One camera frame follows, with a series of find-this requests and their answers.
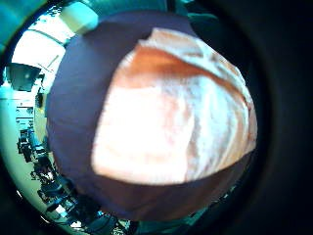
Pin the row of dark office desks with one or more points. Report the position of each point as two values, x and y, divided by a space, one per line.
49 178

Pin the black monitor screen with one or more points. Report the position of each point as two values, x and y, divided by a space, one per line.
22 76

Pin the white square pillar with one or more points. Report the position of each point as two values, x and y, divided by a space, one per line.
79 17

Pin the peach orange towel cloth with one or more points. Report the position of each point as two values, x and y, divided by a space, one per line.
153 130

